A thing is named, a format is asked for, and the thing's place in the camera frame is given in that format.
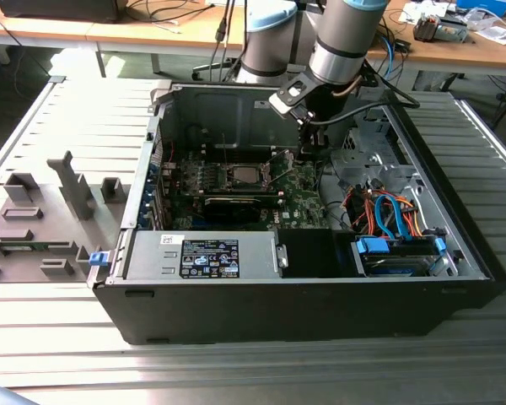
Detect metal locking lever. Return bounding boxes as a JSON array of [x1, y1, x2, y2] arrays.
[[220, 132, 231, 170]]

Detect CPU socket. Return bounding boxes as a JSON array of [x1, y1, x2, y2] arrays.
[[226, 162, 267, 191]]

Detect metal drive cage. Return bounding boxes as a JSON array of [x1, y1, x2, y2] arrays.
[[329, 105, 425, 199]]

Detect green motherboard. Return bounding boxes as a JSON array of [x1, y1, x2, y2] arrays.
[[162, 145, 333, 232]]

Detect office chair base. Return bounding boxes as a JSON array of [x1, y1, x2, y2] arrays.
[[191, 62, 229, 84]]

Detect wooden desk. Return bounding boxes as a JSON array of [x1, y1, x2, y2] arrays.
[[362, 0, 506, 78], [0, 0, 248, 56]]

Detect grey desk device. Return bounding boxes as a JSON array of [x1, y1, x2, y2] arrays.
[[412, 11, 470, 43]]

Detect black graphics card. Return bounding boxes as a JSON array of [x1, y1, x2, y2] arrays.
[[202, 194, 263, 225]]

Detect hard disk in blue carrier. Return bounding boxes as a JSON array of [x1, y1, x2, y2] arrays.
[[353, 235, 448, 278]]

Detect black plastic shroud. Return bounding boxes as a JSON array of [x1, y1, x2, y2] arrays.
[[277, 229, 358, 279]]

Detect blue cardboard box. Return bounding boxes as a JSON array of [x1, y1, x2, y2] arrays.
[[455, 0, 506, 17]]

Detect white papers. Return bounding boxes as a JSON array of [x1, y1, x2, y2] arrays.
[[474, 24, 506, 46]]

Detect black PC case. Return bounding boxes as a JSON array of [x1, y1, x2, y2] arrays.
[[91, 81, 506, 347]]

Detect grey power supply unit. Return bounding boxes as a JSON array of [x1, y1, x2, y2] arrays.
[[125, 230, 279, 281]]

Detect large black box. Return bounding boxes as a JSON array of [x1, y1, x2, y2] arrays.
[[0, 0, 126, 23]]

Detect grey parts rack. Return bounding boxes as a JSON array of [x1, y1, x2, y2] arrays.
[[0, 149, 130, 284]]

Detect green RAM stick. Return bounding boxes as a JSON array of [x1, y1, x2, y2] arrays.
[[2, 243, 50, 253]]

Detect blue grey rounded object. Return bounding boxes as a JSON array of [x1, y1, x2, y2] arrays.
[[0, 383, 41, 405]]

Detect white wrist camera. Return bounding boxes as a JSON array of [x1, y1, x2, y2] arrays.
[[268, 73, 317, 124]]

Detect blue hanging cable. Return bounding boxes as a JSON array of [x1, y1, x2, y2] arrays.
[[381, 35, 401, 82]]

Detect blue disk wire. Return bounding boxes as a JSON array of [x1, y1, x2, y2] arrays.
[[373, 192, 411, 241]]

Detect orange wire bundle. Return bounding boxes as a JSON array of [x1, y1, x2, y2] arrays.
[[347, 187, 427, 240]]

